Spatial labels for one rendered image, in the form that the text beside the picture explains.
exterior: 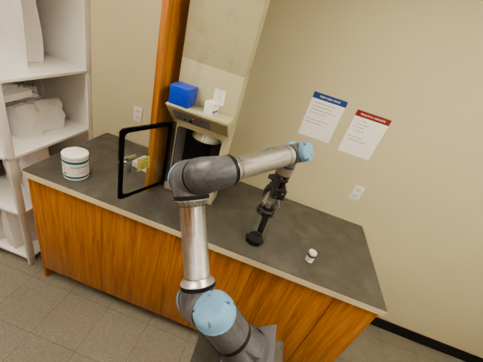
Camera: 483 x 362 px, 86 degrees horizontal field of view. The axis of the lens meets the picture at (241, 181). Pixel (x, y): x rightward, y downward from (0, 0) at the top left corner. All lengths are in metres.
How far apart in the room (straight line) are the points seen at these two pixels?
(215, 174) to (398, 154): 1.39
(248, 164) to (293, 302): 1.00
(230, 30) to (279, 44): 0.47
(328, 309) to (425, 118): 1.22
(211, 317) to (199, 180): 0.37
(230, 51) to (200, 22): 0.17
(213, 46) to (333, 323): 1.56
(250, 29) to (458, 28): 1.06
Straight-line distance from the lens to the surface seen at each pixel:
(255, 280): 1.52
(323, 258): 1.60
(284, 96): 1.72
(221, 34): 1.32
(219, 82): 1.33
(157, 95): 1.38
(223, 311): 0.79
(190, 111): 1.29
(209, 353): 1.09
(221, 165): 0.74
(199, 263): 0.87
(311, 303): 1.59
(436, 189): 2.08
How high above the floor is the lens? 1.91
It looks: 30 degrees down
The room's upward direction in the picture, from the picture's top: 18 degrees clockwise
